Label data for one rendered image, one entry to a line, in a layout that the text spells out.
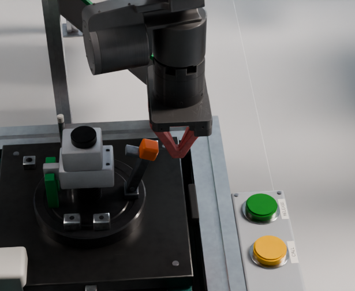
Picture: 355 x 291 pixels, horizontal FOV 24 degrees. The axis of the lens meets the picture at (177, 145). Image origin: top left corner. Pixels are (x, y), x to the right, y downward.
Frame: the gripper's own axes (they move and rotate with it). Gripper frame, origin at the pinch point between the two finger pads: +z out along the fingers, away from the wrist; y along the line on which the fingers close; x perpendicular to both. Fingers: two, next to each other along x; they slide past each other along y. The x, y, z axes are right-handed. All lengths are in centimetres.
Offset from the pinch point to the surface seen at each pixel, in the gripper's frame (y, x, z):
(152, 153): 0.6, -3.0, -0.5
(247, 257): 8.4, 7.8, 10.1
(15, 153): -10.5, -20.9, 8.9
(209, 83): -36.7, 8.4, 19.3
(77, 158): 1.9, -11.8, -1.4
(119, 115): -29.9, -6.8, 19.6
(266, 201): 0.6, 11.3, 8.8
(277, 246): 7.9, 11.5, 8.9
